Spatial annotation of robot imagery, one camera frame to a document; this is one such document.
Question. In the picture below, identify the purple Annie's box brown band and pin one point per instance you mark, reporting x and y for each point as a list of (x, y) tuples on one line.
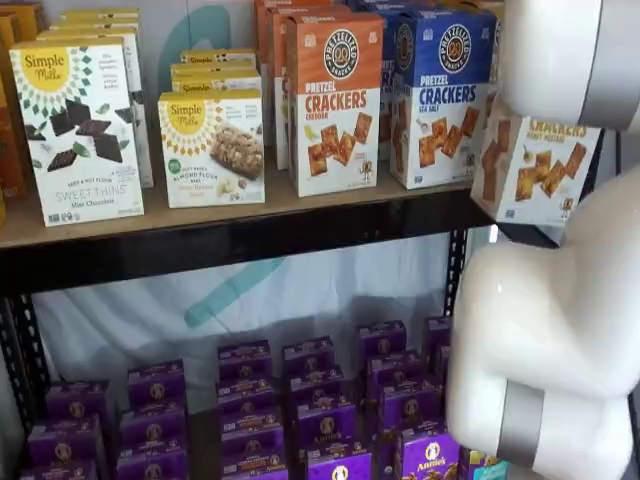
[(430, 460), (394, 371), (412, 410), (381, 340)]

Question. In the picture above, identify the orange white pretzel crackers box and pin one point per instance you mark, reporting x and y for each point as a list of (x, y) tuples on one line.
[(278, 50), (259, 30), (335, 150)]

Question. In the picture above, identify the black metal shelf rack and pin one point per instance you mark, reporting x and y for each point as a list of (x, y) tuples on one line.
[(250, 250)]

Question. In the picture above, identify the purple Annie's box teal band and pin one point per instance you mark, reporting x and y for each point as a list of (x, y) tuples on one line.
[(485, 467), (437, 332), (440, 362)]

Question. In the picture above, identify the purple Annie's box orange band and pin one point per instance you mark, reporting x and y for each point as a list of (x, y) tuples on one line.
[(307, 355), (246, 396), (317, 382), (255, 467), (326, 420), (251, 434), (340, 462), (244, 360)]

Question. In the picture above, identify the orange brown snack box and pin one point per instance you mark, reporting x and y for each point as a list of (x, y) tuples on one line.
[(10, 45), (31, 20), (12, 140)]

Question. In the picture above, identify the blue white pretzel crackers box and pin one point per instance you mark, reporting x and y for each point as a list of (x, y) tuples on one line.
[(386, 75), (450, 125)]

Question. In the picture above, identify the yellow white pretzel crackers box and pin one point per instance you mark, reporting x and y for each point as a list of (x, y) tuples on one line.
[(545, 170)]

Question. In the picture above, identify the Simple Mills almond bars box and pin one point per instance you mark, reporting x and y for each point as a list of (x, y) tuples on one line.
[(220, 56), (215, 165), (215, 85), (215, 71)]

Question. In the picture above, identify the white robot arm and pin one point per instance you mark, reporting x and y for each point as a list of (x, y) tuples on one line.
[(550, 325)]

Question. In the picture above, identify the tan wooden shelf board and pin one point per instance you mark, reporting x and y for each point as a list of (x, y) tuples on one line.
[(276, 195)]

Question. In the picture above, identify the Simple Mills sweet thins box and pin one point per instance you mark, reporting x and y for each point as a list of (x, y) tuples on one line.
[(92, 23), (75, 150), (100, 13), (85, 34)]

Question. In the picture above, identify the purple Annie's snack box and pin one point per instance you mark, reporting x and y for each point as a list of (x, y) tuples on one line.
[(152, 420), (64, 439), (59, 471), (77, 400), (152, 460), (155, 380)]

